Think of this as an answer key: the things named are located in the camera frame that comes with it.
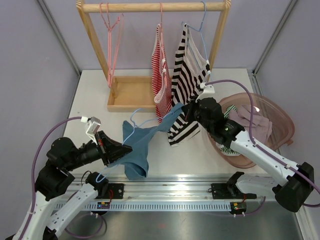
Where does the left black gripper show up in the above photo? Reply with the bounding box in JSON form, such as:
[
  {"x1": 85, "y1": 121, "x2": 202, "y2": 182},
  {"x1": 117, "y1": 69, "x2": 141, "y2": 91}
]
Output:
[{"x1": 65, "y1": 130, "x2": 133, "y2": 171}]

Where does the blue tank top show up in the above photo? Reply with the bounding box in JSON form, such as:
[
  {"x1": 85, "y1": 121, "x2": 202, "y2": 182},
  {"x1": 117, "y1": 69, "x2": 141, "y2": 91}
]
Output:
[{"x1": 119, "y1": 103, "x2": 184, "y2": 181}]

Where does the blue wire hanger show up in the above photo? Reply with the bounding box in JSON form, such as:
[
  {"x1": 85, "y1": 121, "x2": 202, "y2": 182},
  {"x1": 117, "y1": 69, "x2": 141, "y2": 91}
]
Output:
[
  {"x1": 95, "y1": 108, "x2": 173, "y2": 183},
  {"x1": 181, "y1": 1, "x2": 211, "y2": 81}
]

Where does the red striped tank top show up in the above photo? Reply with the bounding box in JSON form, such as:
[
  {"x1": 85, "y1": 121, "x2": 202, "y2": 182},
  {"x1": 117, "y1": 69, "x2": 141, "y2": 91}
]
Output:
[{"x1": 151, "y1": 24, "x2": 172, "y2": 117}]

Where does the green striped tank top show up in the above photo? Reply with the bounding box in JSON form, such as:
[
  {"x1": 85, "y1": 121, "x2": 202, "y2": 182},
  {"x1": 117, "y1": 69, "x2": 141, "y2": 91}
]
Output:
[{"x1": 218, "y1": 104, "x2": 242, "y2": 157}]

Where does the mauve tank top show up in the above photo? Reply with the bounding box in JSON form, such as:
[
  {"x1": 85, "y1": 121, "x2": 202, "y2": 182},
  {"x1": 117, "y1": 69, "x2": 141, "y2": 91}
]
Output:
[{"x1": 228, "y1": 105, "x2": 273, "y2": 144}]

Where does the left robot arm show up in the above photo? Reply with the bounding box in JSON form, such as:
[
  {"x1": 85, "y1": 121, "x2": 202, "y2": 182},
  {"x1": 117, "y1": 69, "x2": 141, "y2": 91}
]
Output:
[{"x1": 9, "y1": 131, "x2": 133, "y2": 240}]

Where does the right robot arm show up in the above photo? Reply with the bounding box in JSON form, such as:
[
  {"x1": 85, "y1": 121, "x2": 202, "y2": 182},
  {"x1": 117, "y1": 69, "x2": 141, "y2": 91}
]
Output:
[{"x1": 182, "y1": 97, "x2": 320, "y2": 213}]

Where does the black white striped tank top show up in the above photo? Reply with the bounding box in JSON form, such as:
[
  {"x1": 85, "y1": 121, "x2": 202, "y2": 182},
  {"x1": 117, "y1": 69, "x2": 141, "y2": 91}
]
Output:
[{"x1": 168, "y1": 23, "x2": 211, "y2": 147}]

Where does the wooden clothes rack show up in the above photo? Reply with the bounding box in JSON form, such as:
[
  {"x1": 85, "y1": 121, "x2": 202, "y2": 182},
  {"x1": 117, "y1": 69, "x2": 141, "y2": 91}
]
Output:
[{"x1": 76, "y1": 0, "x2": 231, "y2": 113}]

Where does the pink translucent plastic basin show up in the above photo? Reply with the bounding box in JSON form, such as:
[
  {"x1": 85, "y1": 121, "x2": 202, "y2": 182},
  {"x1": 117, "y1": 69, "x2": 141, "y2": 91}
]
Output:
[{"x1": 209, "y1": 92, "x2": 295, "y2": 169}]

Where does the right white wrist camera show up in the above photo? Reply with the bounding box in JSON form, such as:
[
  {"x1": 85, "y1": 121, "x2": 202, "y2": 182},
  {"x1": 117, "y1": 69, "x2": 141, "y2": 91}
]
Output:
[{"x1": 196, "y1": 82, "x2": 215, "y2": 102}]

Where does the aluminium mounting rail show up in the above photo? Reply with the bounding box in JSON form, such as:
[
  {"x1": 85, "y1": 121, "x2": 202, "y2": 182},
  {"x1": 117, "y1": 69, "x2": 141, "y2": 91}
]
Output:
[{"x1": 67, "y1": 173, "x2": 286, "y2": 202}]

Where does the slotted cable duct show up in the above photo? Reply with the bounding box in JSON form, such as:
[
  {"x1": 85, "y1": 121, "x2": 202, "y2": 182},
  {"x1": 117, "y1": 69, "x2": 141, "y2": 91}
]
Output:
[{"x1": 54, "y1": 201, "x2": 247, "y2": 212}]

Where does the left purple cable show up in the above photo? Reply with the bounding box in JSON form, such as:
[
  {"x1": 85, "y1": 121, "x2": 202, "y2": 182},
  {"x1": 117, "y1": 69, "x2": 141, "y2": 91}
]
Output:
[{"x1": 17, "y1": 116, "x2": 108, "y2": 240}]

